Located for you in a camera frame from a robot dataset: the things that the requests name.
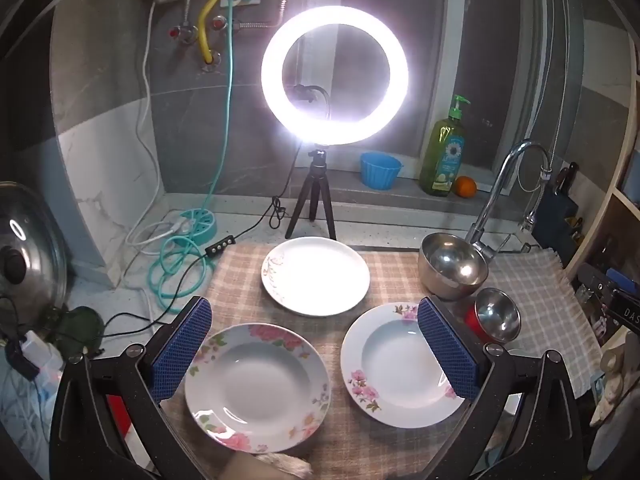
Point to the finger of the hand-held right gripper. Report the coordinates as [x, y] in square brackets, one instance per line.
[607, 276]

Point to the orange fruit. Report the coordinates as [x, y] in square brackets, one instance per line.
[465, 186]

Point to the white plate large pink flowers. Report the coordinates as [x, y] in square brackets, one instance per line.
[255, 390]

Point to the blue fluted cup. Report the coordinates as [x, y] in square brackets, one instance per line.
[380, 170]

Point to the grey plaid cloth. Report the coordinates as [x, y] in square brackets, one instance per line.
[545, 300]

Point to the knife block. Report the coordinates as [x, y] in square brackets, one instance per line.
[560, 210]

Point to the teal round power strip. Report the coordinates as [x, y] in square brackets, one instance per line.
[200, 222]

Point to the beige furry cloth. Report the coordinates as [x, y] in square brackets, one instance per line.
[285, 465]

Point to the large steel bowl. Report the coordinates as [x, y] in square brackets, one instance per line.
[450, 270]

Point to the person's right hand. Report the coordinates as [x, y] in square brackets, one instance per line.
[617, 375]

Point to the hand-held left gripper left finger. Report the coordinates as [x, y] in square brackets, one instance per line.
[182, 347]

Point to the white charger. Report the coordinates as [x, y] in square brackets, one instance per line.
[37, 352]

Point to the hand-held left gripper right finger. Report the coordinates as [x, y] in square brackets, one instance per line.
[446, 352]

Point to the white plate small pink flowers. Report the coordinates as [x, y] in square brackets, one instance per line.
[395, 360]

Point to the white plate grey leaf print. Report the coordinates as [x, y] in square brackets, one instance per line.
[315, 275]

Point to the glass pot lid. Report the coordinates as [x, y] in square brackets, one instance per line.
[30, 240]

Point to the small red steel bowl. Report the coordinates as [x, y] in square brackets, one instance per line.
[495, 315]

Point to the green dish soap bottle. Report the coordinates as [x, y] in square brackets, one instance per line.
[442, 160]

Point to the wooden shelf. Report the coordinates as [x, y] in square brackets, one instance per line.
[620, 180]

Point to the pink plaid cloth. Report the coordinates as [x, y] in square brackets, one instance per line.
[240, 280]

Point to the chrome faucet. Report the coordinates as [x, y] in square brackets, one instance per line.
[492, 195]

